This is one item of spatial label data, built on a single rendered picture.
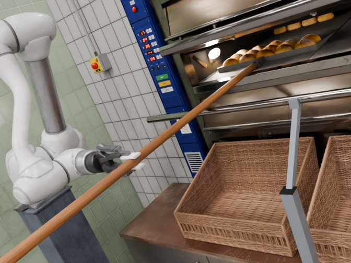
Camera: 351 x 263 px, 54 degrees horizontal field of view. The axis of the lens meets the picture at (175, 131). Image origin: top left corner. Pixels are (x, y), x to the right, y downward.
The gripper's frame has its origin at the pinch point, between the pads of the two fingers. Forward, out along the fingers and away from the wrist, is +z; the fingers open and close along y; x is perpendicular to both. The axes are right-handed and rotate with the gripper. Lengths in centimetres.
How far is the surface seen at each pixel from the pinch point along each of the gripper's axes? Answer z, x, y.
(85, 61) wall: -112, -82, -30
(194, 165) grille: -50, -78, 49
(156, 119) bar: -29, -43, 3
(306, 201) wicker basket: 25, -54, 52
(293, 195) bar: 38, -20, 25
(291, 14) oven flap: 34, -65, -21
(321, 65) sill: 35, -80, 3
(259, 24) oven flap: 21, -65, -21
